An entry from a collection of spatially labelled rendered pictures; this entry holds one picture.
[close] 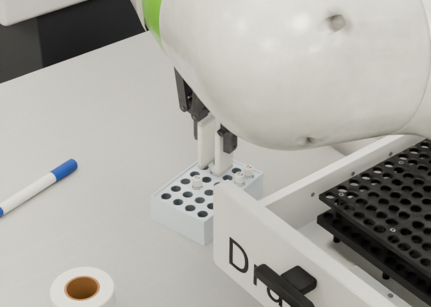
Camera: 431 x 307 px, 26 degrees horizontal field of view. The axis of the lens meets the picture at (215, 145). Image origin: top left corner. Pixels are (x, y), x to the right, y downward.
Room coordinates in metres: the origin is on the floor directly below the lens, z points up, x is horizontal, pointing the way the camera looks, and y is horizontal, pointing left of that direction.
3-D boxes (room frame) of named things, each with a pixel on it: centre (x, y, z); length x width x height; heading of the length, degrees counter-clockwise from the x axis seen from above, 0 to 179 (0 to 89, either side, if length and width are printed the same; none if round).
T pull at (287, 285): (0.64, -0.07, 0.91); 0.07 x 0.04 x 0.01; 38
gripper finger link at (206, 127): (0.96, 0.01, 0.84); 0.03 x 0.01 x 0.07; 143
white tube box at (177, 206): (0.93, 0.01, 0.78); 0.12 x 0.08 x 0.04; 143
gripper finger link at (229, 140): (0.94, -0.03, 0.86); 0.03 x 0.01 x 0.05; 53
